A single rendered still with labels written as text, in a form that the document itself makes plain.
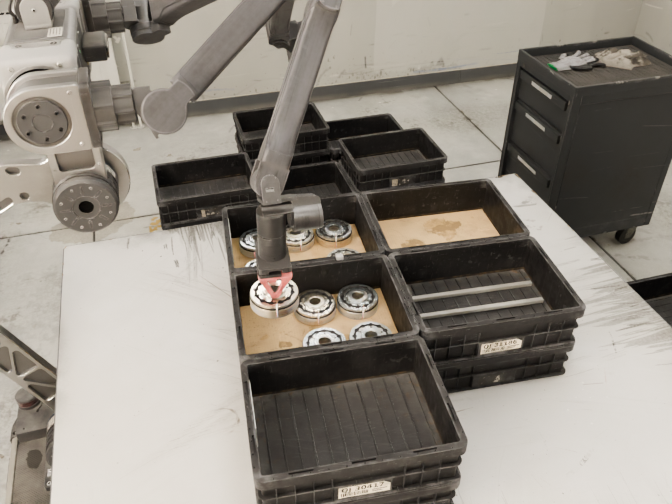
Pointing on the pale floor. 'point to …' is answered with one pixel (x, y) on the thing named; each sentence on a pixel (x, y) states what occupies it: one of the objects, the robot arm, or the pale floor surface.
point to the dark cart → (592, 135)
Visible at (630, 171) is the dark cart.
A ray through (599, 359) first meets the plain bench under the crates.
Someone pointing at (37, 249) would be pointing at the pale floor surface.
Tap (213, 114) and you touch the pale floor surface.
